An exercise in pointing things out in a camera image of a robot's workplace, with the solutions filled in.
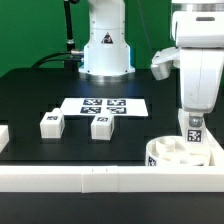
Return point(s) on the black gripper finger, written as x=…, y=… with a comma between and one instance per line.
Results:
x=195, y=121

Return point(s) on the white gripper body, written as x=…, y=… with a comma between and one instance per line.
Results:
x=197, y=28

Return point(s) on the white round stool seat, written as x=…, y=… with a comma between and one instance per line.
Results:
x=174, y=151

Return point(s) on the white paper marker sheet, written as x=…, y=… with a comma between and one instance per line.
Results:
x=93, y=106

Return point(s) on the white block at left edge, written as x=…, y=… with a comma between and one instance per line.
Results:
x=4, y=137

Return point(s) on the white obstacle fence wall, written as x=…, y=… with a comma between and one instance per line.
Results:
x=90, y=179

